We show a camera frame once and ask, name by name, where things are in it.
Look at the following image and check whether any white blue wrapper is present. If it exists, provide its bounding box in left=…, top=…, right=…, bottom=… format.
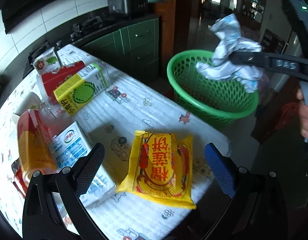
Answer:
left=196, top=14, right=263, bottom=93

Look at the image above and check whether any green kitchen cabinet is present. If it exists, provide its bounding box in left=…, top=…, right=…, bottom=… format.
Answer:
left=82, top=17, right=160, bottom=83

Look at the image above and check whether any person right hand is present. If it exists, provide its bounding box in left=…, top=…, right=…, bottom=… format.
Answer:
left=296, top=88, right=308, bottom=139

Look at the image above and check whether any red yellow noodle cup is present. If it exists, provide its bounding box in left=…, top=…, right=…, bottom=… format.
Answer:
left=11, top=108, right=58, bottom=198

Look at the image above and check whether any white blue milk carton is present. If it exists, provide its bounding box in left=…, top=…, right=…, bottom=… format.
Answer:
left=49, top=121, right=116, bottom=207

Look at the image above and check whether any green plastic mesh basket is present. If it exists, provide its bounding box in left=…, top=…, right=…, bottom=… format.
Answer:
left=167, top=50, right=259, bottom=130

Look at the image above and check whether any yellow snack packet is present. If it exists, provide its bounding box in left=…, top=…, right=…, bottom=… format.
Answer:
left=116, top=131, right=196, bottom=210

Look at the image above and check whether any white paper cup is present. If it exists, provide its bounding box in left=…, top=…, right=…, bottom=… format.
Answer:
left=11, top=92, right=41, bottom=125

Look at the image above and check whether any white cartoon print tablecloth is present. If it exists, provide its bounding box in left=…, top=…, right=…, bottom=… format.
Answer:
left=0, top=43, right=232, bottom=240

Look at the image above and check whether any green yellow drink carton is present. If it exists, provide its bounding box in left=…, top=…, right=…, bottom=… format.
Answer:
left=53, top=62, right=111, bottom=116

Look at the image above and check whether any white green milk carton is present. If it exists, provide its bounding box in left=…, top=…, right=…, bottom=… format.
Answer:
left=33, top=47, right=62, bottom=75

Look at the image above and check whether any black gas stove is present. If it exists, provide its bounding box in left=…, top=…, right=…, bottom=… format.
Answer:
left=22, top=9, right=103, bottom=79

